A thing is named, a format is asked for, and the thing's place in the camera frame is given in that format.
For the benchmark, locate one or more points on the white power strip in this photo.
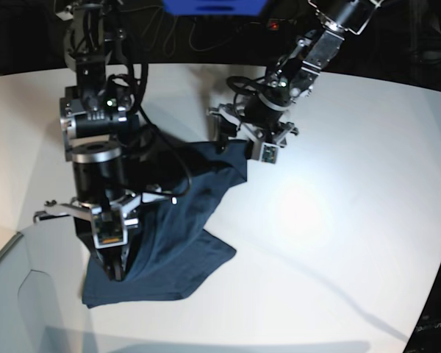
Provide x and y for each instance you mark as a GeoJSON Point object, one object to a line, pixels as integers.
{"type": "Point", "coordinates": [276, 24]}

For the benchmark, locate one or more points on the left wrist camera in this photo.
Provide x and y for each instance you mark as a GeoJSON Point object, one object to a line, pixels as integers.
{"type": "Point", "coordinates": [269, 153]}

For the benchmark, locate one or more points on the navy blue t-shirt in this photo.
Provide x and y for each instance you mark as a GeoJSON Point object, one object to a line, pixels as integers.
{"type": "Point", "coordinates": [173, 254]}

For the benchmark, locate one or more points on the blue plastic box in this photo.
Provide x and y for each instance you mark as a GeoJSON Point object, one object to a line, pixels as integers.
{"type": "Point", "coordinates": [214, 7]}

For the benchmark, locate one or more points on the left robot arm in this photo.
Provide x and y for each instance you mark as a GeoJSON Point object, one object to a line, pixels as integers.
{"type": "Point", "coordinates": [256, 111]}

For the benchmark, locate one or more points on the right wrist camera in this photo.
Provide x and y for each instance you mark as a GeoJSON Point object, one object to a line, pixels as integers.
{"type": "Point", "coordinates": [109, 229]}

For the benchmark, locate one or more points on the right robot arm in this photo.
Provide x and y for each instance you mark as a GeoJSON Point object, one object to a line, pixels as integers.
{"type": "Point", "coordinates": [102, 123]}

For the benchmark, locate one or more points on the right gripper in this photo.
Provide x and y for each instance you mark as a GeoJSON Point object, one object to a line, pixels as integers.
{"type": "Point", "coordinates": [115, 262]}

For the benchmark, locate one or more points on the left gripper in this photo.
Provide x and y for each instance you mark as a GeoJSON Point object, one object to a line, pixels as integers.
{"type": "Point", "coordinates": [230, 127]}

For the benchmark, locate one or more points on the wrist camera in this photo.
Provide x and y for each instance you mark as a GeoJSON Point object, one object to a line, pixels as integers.
{"type": "Point", "coordinates": [269, 153]}
{"type": "Point", "coordinates": [109, 229]}

